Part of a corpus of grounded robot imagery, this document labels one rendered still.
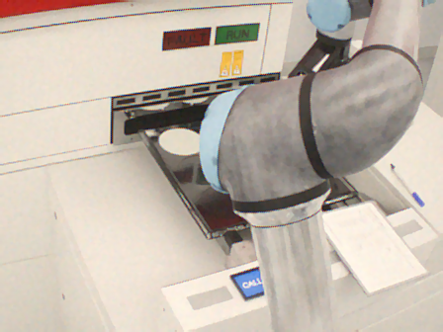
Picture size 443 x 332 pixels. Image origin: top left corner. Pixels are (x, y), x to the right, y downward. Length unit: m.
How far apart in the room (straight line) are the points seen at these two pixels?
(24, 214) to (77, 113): 0.31
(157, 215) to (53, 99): 0.34
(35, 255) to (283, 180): 1.03
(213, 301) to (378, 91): 0.46
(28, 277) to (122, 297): 0.58
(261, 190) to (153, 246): 0.58
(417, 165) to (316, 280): 0.69
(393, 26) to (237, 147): 0.26
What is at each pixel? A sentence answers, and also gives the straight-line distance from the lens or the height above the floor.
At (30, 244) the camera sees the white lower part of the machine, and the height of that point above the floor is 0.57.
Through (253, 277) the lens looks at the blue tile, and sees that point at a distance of 0.94.
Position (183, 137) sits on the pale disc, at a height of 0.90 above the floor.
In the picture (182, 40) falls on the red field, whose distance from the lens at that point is 1.30.
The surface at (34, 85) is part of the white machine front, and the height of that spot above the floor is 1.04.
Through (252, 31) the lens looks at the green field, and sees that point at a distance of 1.38.
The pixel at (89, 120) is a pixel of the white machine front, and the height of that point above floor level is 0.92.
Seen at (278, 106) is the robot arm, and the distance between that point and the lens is 0.60.
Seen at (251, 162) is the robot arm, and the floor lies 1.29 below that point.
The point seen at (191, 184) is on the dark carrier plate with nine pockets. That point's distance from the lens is 1.19.
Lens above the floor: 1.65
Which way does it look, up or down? 36 degrees down
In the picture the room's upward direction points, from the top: 5 degrees clockwise
